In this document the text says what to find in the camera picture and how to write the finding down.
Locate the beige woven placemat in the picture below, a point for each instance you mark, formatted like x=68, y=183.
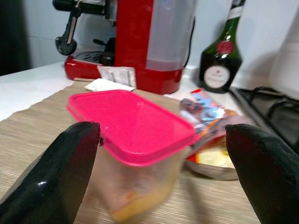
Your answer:
x=35, y=130

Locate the white paper slip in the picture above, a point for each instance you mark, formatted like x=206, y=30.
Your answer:
x=102, y=85

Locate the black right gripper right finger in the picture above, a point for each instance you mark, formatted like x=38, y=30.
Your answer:
x=268, y=175

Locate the shallow metal bowl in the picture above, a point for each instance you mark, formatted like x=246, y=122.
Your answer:
x=210, y=168

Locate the pink lid plastic container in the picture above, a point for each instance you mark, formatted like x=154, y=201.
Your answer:
x=130, y=126

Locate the colourful snack packet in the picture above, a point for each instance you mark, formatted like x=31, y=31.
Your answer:
x=205, y=116

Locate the black glossy tall appliance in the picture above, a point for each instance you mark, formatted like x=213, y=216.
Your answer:
x=11, y=35

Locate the red coffee machine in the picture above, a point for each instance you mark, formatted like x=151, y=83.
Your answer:
x=140, y=46

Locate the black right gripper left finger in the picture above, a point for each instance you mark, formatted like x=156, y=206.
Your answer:
x=46, y=177

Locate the steel gas stove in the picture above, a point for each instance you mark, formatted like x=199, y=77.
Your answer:
x=268, y=109

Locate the dark green liqueur bottle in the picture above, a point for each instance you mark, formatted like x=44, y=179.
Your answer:
x=220, y=60

